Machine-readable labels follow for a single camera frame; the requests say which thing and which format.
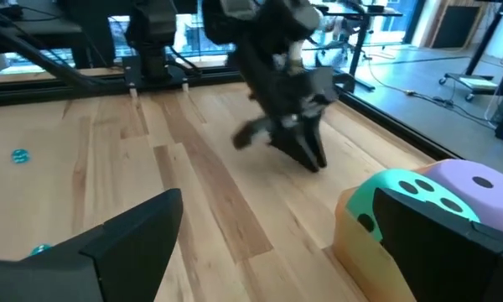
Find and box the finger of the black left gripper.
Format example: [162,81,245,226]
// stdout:
[269,122,321,174]
[306,118,329,169]

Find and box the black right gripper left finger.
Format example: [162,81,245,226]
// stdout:
[0,188,184,302]

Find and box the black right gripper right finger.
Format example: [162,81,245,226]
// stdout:
[371,186,503,302]

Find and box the large teal foam die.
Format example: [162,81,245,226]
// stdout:
[345,168,481,243]

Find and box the orange translucent plastic bin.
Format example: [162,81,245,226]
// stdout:
[332,158,503,302]

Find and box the large purple foam die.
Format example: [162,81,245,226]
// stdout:
[422,159,503,234]

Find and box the small cyan translucent die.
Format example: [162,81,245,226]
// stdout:
[28,242,54,258]
[10,148,31,165]

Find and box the black standing desk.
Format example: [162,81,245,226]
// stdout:
[314,0,404,92]

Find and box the black rolling cart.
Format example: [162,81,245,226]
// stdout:
[438,71,500,103]

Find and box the dark grey side desk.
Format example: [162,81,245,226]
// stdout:
[0,0,118,70]

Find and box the black wall panel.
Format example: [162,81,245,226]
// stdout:
[431,3,482,50]

